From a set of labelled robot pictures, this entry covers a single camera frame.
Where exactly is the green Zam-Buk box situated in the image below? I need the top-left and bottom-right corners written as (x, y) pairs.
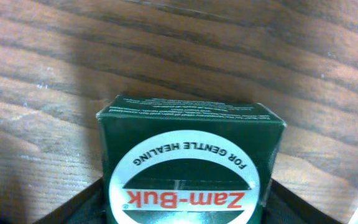
top-left (96, 95), bottom-right (287, 224)

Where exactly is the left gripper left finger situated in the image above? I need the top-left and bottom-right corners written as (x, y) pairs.
top-left (34, 179), bottom-right (106, 224)

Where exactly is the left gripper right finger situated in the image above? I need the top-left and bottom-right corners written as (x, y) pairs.
top-left (264, 179), bottom-right (341, 224)

